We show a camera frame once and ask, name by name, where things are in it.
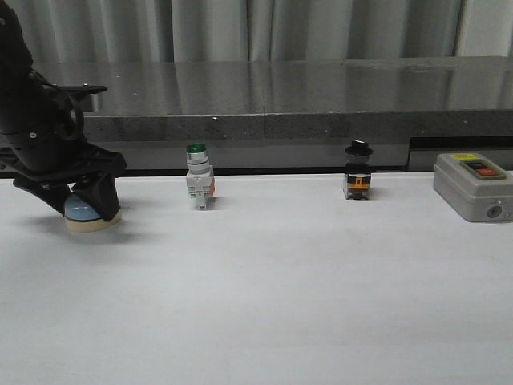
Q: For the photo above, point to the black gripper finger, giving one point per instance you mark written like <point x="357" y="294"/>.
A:
<point x="99" y="191"/>
<point x="54" y="196"/>

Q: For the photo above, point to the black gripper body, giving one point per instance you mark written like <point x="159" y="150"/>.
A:
<point x="42" y="125"/>

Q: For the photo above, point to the blue call bell cream base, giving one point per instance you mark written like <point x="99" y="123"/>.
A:
<point x="81" y="217"/>

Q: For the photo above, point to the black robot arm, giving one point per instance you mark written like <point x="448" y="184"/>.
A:
<point x="17" y="64"/>

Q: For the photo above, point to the grey curtain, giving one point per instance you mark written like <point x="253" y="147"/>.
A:
<point x="197" y="31"/>

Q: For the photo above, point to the grey stone counter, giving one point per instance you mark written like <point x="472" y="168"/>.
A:
<point x="271" y="117"/>

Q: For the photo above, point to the green push button switch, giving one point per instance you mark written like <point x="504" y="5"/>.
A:
<point x="200" y="178"/>

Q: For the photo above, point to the black selector switch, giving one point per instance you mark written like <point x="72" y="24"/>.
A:
<point x="357" y="170"/>

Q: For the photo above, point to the grey on off switch box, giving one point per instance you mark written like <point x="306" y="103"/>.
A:
<point x="476" y="188"/>

